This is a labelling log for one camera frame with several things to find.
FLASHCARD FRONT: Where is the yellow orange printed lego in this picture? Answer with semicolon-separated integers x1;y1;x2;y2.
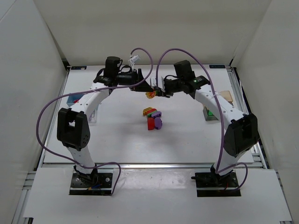
145;91;156;99

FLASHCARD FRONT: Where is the purple lego plate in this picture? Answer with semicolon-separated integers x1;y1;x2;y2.
151;111;162;118

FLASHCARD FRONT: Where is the yellow black striped lego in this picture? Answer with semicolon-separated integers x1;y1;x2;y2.
142;107;156;116

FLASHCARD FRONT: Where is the red green rounded lego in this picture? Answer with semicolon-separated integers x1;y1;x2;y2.
146;109;157;118

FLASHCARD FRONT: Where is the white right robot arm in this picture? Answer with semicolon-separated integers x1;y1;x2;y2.
151;60;259;178

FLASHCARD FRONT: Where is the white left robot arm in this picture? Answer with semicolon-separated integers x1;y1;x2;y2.
57;56;151;185

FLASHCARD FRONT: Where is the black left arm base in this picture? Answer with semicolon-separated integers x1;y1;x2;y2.
69;169;113;196

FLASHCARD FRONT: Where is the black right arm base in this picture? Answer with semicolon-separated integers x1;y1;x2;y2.
191;171;241;197

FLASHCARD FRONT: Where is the purple half-round lego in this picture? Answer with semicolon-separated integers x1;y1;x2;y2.
154;117;163;130

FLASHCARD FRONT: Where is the red half-round lego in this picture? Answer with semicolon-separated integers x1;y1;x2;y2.
147;117;155;130

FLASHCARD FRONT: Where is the blue label sticker right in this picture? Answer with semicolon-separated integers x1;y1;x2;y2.
209;64;226;69

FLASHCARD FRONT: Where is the blue label sticker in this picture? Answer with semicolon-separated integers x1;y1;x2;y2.
209;64;226;69
71;66;87;70

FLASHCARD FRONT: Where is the grey translucent container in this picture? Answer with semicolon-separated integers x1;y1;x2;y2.
203;106;218;121

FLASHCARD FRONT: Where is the orange translucent container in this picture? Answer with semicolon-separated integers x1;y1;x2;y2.
220;91;233;104

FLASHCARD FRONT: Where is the clear plastic container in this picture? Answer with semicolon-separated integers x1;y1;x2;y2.
88;108;98;124

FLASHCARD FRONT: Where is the blue label sticker left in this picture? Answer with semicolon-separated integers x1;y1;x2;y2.
71;66;87;70

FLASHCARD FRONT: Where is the blue plastic container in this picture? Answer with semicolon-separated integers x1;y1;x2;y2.
66;94;83;107

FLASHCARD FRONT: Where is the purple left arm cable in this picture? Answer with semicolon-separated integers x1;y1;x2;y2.
36;48;154;196

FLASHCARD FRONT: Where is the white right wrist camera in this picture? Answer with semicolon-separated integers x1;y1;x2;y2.
150;77;165;91

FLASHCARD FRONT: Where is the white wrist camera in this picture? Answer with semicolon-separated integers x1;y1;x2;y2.
150;77;165;91
128;55;140;68

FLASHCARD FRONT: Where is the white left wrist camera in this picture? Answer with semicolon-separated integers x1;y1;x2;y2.
128;55;140;68

